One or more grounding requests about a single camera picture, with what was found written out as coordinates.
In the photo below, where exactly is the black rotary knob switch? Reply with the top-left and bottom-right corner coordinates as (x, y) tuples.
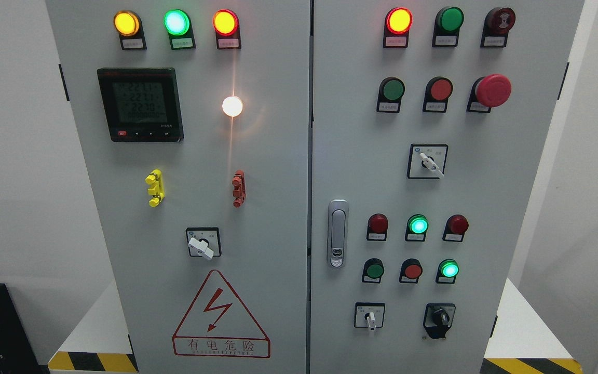
(423, 303), (456, 339)

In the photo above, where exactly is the red terminal connector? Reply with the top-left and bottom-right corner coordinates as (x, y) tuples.
(231, 170), (246, 208)

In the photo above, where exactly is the dark red indicator middle left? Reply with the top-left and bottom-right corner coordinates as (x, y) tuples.
(366, 213), (389, 241)

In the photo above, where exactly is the dark red indicator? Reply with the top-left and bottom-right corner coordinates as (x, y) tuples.
(366, 213), (389, 241)
(442, 215), (469, 243)

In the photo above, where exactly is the white glowing indicator lamp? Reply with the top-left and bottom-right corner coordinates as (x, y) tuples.
(221, 95), (243, 118)

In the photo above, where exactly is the green push button lower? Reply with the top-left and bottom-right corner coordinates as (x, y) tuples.
(361, 258), (385, 284)

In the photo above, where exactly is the green push button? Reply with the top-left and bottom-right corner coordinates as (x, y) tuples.
(376, 76), (405, 113)
(361, 258), (385, 284)

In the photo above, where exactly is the green lit indicator middle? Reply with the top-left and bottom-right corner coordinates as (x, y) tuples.
(405, 215), (429, 242)

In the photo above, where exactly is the green lit indicator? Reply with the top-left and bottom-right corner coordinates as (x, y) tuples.
(405, 215), (429, 242)
(164, 9), (196, 50)

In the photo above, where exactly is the left grey cabinet door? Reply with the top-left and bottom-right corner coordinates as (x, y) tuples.
(47, 1), (311, 373)

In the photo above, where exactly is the grey cabinet door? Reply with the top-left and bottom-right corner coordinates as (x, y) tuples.
(309, 1), (584, 373)
(47, 1), (311, 373)

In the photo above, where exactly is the green push button upper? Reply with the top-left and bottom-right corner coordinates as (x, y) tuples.
(376, 76), (405, 113)

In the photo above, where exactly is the red push button lower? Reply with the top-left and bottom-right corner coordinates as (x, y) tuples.
(399, 258), (423, 284)

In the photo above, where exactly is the red push button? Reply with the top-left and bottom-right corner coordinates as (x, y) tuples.
(399, 258), (423, 284)
(423, 76), (453, 113)

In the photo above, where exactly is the yellow terminal connector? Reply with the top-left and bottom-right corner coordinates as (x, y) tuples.
(145, 169), (165, 207)

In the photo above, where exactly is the right grey cabinet door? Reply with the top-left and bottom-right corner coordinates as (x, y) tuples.
(309, 1), (584, 373)

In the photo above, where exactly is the red high voltage warning sticker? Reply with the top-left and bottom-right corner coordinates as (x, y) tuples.
(172, 270), (271, 359)

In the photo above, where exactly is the dark red indicator middle right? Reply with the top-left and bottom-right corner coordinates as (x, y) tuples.
(442, 215), (469, 243)

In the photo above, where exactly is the green lit button lower right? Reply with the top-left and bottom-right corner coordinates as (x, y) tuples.
(435, 259), (459, 284)

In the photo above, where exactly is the red push button upper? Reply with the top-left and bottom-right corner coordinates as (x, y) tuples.
(423, 76), (453, 113)

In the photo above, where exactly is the black digital power meter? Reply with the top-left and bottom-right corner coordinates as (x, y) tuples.
(97, 67), (184, 142)

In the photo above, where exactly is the orange red indicator left door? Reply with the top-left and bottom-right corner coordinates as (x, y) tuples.
(213, 9), (241, 49)

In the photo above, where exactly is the red lit indicator right door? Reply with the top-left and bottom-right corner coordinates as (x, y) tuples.
(383, 7), (413, 49)

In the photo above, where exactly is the green lit indicator top left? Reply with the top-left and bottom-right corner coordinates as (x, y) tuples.
(164, 9), (196, 50)

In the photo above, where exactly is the red emergency stop button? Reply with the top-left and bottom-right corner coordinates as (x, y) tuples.
(467, 73), (512, 113)

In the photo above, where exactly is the green unlit indicator top right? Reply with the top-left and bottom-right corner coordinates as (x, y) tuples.
(432, 7), (464, 47)

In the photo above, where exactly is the yellow indicator light top left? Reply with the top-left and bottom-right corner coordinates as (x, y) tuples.
(113, 10), (146, 50)

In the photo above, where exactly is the dark red buzzer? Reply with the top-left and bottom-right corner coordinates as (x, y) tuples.
(480, 7), (517, 48)

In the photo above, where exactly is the silver door handle lock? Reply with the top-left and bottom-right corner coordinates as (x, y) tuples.
(327, 199), (349, 268)

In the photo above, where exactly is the white selector switch left door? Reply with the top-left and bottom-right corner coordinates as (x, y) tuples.
(185, 227), (222, 260)

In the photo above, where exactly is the white selector switch upper right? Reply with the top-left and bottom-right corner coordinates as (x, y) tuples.
(406, 143), (449, 179)

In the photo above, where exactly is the white selector switch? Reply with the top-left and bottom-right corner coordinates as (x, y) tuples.
(354, 302), (385, 331)
(406, 143), (449, 179)

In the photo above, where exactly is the white selector switch lower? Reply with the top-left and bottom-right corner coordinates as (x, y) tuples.
(354, 302), (385, 331)

